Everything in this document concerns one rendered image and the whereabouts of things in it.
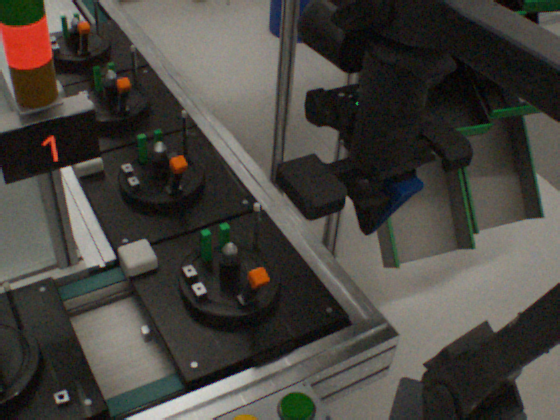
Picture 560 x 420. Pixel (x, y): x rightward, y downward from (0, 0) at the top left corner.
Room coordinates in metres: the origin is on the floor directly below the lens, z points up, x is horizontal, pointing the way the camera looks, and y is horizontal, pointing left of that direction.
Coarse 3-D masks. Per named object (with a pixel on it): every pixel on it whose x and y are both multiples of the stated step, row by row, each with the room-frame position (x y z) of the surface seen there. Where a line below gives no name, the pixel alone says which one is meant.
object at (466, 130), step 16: (464, 64) 0.79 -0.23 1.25; (448, 80) 0.79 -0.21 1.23; (464, 80) 0.79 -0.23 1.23; (432, 96) 0.76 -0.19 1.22; (448, 96) 0.76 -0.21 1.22; (464, 96) 0.77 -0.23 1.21; (480, 96) 0.75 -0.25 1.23; (432, 112) 0.73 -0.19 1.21; (448, 112) 0.74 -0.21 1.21; (464, 112) 0.75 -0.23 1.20; (480, 112) 0.74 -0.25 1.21; (464, 128) 0.70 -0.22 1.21; (480, 128) 0.71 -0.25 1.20
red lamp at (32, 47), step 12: (0, 24) 0.60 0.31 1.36; (36, 24) 0.61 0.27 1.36; (12, 36) 0.60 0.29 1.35; (24, 36) 0.60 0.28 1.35; (36, 36) 0.60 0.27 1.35; (48, 36) 0.62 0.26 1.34; (12, 48) 0.60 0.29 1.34; (24, 48) 0.60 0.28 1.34; (36, 48) 0.60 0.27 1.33; (48, 48) 0.62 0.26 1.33; (12, 60) 0.60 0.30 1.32; (24, 60) 0.60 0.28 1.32; (36, 60) 0.60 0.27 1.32; (48, 60) 0.61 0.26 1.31
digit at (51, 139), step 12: (36, 132) 0.59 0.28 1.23; (48, 132) 0.60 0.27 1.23; (60, 132) 0.61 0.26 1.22; (36, 144) 0.59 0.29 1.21; (48, 144) 0.60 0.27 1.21; (60, 144) 0.61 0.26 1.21; (36, 156) 0.59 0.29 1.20; (48, 156) 0.60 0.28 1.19; (60, 156) 0.60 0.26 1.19; (36, 168) 0.59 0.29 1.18; (48, 168) 0.59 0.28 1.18
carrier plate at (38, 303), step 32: (32, 288) 0.58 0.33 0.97; (32, 320) 0.52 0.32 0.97; (64, 320) 0.53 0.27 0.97; (64, 352) 0.48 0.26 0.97; (64, 384) 0.43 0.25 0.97; (96, 384) 0.44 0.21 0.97; (0, 416) 0.38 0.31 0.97; (32, 416) 0.38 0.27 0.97; (64, 416) 0.39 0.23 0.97; (96, 416) 0.40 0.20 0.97
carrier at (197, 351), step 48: (144, 240) 0.67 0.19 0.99; (192, 240) 0.70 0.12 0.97; (240, 240) 0.71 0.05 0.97; (288, 240) 0.72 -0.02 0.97; (144, 288) 0.60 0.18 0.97; (192, 288) 0.58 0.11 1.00; (240, 288) 0.60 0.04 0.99; (288, 288) 0.62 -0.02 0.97; (192, 336) 0.53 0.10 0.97; (240, 336) 0.53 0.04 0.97; (288, 336) 0.54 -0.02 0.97; (192, 384) 0.46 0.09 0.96
